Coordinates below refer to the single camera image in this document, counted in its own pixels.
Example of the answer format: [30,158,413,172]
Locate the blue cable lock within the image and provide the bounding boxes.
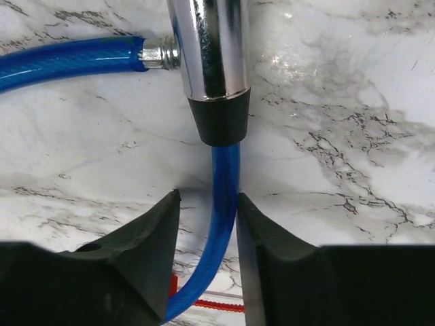
[1,1,251,321]

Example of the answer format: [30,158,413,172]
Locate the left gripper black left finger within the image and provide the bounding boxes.
[1,190,181,325]

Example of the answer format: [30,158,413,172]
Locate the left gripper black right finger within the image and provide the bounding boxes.
[237,194,434,325]

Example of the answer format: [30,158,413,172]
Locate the red cable seal lock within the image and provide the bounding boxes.
[169,273,245,313]

